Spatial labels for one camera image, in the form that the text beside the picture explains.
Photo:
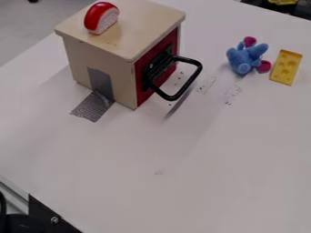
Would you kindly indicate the grey tape strip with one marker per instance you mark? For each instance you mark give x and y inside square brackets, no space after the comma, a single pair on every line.
[95,97]

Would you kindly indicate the beige cabinet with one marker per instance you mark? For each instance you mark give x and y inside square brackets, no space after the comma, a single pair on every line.
[109,45]

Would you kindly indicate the blue plush animal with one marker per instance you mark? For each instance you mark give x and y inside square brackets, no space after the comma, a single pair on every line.
[246,57]

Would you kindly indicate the red and white toy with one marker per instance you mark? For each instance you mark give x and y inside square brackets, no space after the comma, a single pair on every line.
[100,17]

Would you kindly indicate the yellow toy cheese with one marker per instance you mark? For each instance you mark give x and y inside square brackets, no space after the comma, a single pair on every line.
[286,66]

